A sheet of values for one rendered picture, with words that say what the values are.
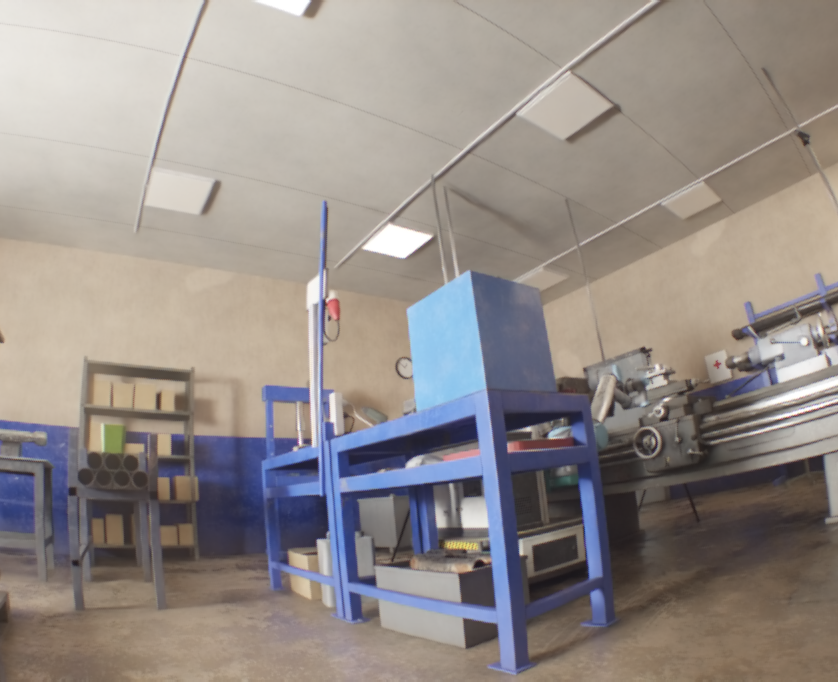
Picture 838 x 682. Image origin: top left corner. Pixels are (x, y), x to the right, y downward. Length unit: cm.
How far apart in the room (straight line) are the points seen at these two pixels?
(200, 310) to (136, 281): 86
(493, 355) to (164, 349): 472
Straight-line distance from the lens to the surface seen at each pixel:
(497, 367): 152
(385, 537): 506
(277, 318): 629
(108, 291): 600
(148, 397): 528
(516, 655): 153
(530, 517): 262
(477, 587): 180
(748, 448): 317
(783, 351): 327
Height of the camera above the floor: 57
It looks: 18 degrees up
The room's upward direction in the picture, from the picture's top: 6 degrees counter-clockwise
